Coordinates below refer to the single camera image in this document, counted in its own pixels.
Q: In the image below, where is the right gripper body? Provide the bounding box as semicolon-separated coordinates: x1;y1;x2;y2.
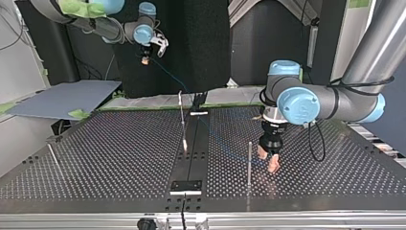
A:
140;44;154;59

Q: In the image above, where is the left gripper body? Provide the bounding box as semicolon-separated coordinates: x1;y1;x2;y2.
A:
258;121;288;156

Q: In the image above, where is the blue cable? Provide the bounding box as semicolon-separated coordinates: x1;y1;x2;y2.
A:
140;55;268;166

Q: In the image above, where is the connector holder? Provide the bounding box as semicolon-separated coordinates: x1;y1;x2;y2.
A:
190;91;210;117

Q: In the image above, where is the black panel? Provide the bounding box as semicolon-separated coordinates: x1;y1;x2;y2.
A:
111;0;232;100

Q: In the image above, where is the grey board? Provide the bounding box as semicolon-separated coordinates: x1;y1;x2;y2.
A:
7;79;123;122

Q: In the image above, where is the black knob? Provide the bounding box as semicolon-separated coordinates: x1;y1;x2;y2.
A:
136;218;158;230

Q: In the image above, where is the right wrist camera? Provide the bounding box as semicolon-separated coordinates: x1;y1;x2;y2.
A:
148;30;169;58

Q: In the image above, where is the black cable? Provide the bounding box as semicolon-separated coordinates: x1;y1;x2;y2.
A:
307;76;395;163

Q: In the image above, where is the metal post with orange clip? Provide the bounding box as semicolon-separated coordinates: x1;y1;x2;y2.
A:
177;90;190;158

